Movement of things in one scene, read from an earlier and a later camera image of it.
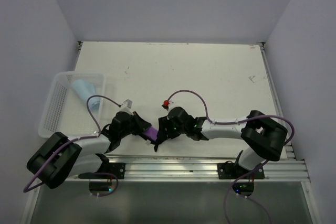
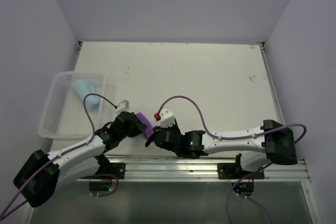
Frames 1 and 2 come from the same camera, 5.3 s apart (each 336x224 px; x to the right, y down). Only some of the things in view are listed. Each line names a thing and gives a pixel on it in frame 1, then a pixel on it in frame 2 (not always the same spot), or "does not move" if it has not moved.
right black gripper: (164, 123) to (175, 127)
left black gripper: (141, 124) does not move
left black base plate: (118, 169) does not move
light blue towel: (86, 90) does not move
